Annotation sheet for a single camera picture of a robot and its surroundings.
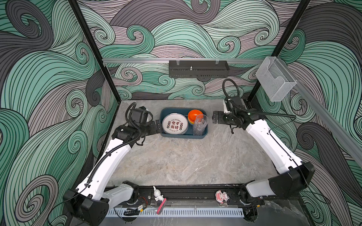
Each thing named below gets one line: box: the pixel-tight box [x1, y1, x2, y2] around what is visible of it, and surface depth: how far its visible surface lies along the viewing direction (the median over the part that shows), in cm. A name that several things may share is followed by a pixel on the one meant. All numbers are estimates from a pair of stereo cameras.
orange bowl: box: [187, 109, 204, 123], surface depth 103 cm
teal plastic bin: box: [159, 107, 209, 140], surface depth 99 cm
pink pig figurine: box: [214, 189, 230, 204], surface depth 73 cm
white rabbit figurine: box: [153, 185, 165, 202], surface depth 73 cm
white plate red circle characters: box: [161, 113, 189, 135], surface depth 103 cm
